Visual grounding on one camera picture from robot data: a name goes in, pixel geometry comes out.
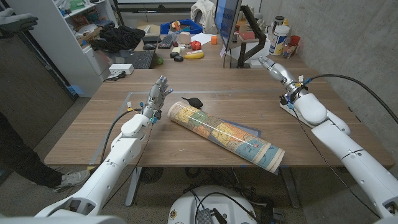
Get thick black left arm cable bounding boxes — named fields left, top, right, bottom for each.
left=99, top=108, right=142, bottom=164

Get black laptop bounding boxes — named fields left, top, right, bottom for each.
left=119, top=30, right=162, bottom=70

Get white power strip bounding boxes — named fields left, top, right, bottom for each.
left=108, top=63, right=135, bottom=76

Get person's gloved hand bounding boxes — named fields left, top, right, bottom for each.
left=0, top=8, right=39, bottom=37

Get grey metal table leg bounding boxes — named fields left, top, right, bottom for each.
left=279, top=167, right=301, bottom=208
left=125, top=167, right=142, bottom=207

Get black crumpled clothing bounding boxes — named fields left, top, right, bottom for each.
left=89, top=24, right=146, bottom=54

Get person's leg black trousers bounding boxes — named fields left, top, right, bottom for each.
left=0, top=111, right=63, bottom=189

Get dark wood cabinet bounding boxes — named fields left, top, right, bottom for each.
left=0, top=30, right=78, bottom=147

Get computer monitor blue screen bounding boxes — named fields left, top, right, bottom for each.
left=214, top=0, right=243, bottom=50

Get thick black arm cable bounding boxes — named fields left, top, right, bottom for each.
left=99, top=108, right=142, bottom=164
left=306, top=73, right=398, bottom=124

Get yellow banana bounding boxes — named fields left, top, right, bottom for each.
left=183, top=51, right=205, bottom=60

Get white sneaker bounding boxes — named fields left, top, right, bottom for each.
left=52, top=169, right=91, bottom=193

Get white flat box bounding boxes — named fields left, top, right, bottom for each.
left=249, top=59, right=271, bottom=69

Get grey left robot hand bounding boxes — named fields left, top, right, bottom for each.
left=141, top=75, right=174, bottom=121

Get white jacket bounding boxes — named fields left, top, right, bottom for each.
left=190, top=0, right=217, bottom=30

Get clear glass jar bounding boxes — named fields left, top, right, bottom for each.
left=282, top=42, right=296, bottom=59

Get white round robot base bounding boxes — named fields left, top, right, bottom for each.
left=167, top=185, right=258, bottom=224

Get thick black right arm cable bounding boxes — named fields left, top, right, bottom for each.
left=306, top=73, right=398, bottom=124

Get black round fan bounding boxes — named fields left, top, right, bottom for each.
left=139, top=167, right=164, bottom=184

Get black keyboard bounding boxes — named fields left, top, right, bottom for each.
left=157, top=33, right=175, bottom=50

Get white speckled pen bag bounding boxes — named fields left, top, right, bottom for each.
left=279, top=101, right=315, bottom=129

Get white shelf unit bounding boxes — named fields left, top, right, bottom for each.
left=6, top=0, right=119, bottom=98

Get beige cup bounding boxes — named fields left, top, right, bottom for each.
left=179, top=31, right=192, bottom=45

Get rolled colourful map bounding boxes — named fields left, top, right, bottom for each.
left=167, top=101, right=285, bottom=174

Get black rubber air blower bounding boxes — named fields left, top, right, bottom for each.
left=181, top=96, right=203, bottom=109

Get black power plug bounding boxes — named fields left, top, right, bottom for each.
left=105, top=70, right=127, bottom=82

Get white wipes canister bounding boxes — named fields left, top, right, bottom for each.
left=269, top=25, right=290, bottom=57

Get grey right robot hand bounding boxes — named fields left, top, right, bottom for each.
left=257, top=55, right=307, bottom=96

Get blue plastic bin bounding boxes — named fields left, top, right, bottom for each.
left=160, top=18, right=203, bottom=35

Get white paper sheet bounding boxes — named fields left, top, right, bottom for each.
left=190, top=32, right=215, bottom=46

